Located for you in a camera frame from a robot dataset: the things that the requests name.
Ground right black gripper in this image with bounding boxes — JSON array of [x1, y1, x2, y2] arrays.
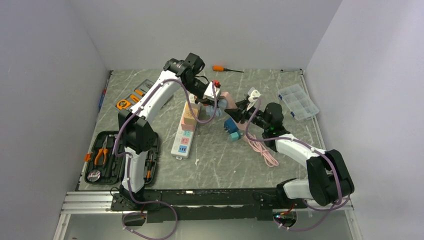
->
[[225, 98, 271, 131]]

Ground blue cube adapter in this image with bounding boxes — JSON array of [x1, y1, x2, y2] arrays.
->
[[223, 117, 239, 134]]

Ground light blue cable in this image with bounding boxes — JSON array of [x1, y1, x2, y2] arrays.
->
[[204, 100, 229, 118]]

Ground teal plug adapter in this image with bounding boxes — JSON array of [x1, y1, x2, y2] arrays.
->
[[229, 131, 242, 142]]

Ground tan cube socket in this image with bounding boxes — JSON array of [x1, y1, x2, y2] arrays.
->
[[183, 102, 201, 121]]

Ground pink cube socket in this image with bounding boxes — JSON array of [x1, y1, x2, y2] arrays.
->
[[181, 116, 198, 132]]

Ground clear plastic organizer box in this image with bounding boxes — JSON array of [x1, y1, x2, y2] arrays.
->
[[277, 84, 320, 121]]

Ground white power strip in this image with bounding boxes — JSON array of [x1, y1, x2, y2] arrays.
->
[[170, 100, 196, 160]]

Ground grey tool tray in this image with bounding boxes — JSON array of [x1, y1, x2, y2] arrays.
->
[[113, 79, 155, 111]]

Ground black tool case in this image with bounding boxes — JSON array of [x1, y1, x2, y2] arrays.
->
[[83, 130, 160, 186]]

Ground pink power strip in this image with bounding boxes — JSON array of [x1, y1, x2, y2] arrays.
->
[[219, 91, 247, 132]]

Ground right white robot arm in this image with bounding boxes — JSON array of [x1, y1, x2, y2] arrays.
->
[[225, 100, 355, 208]]

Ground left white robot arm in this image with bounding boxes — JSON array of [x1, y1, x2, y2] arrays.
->
[[118, 53, 208, 210]]

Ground blue red pen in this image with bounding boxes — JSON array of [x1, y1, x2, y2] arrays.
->
[[98, 79, 110, 111]]

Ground orange case latch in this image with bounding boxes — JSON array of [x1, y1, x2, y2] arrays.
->
[[84, 152, 92, 162]]

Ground orange handled screwdriver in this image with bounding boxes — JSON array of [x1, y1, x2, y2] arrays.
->
[[212, 65, 244, 73]]

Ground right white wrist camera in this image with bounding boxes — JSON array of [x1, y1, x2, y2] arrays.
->
[[247, 87, 261, 103]]

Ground pink coiled cable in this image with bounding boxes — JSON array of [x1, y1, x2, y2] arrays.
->
[[243, 130, 280, 168]]

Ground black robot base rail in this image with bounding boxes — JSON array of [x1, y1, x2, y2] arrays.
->
[[110, 188, 306, 223]]

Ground orange handled pliers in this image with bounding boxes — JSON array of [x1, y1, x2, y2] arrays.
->
[[94, 135, 109, 167]]

